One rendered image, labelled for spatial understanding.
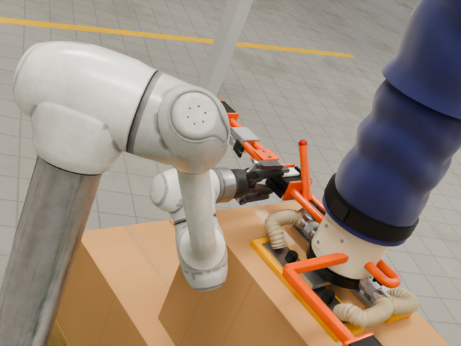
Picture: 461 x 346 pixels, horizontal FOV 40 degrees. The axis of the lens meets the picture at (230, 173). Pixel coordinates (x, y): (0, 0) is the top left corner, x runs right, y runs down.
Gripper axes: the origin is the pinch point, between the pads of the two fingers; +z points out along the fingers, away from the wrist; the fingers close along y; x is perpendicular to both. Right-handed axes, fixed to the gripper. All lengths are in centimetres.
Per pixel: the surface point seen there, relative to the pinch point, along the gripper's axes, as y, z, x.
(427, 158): -31.3, -4.4, 34.8
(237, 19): 48, 181, -236
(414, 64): -48, -11, 25
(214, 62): 84, 177, -239
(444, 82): -48, -10, 32
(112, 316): 71, -20, -24
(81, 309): 85, -20, -40
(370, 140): -29.0, -10.5, 24.3
